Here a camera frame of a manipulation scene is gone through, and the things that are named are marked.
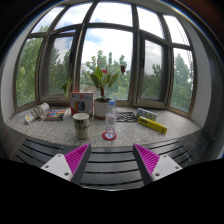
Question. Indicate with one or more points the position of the flat round red coaster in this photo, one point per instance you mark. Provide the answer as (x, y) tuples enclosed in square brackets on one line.
[(104, 137)]

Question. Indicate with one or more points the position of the long yellow box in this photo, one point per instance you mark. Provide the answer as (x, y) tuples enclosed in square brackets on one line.
[(151, 124)]

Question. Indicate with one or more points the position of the clear blue-capped water bottle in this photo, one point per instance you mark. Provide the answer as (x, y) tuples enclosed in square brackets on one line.
[(111, 121)]

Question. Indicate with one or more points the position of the black slatted grille panel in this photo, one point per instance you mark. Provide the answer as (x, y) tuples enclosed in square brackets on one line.
[(111, 166)]

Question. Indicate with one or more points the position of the dark-framed bay window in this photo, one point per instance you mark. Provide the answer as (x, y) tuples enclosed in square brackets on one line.
[(135, 66)]

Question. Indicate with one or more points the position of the black patterned openwork trivet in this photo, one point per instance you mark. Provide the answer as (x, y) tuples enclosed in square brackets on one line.
[(127, 116)]

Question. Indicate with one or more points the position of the potted red-flowered plant white pot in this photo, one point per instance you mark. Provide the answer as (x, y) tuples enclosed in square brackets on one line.
[(101, 108)]

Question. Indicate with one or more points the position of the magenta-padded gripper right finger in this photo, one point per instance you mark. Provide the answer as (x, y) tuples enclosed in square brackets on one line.
[(147, 159)]

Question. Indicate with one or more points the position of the white rolled package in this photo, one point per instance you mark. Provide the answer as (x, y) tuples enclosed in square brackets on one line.
[(36, 113)]

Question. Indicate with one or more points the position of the light blue box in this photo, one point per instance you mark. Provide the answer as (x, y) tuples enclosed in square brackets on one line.
[(146, 114)]

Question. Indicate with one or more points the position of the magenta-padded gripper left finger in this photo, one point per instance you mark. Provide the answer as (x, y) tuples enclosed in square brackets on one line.
[(77, 158)]

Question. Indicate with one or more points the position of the colourful flat book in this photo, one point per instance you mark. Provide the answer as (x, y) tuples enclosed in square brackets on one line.
[(55, 114)]

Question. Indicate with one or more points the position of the red and white printed box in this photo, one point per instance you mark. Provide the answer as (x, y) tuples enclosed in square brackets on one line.
[(81, 104)]

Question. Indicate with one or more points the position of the white paper cup black print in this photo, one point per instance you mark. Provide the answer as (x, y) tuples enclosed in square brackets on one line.
[(81, 126)]

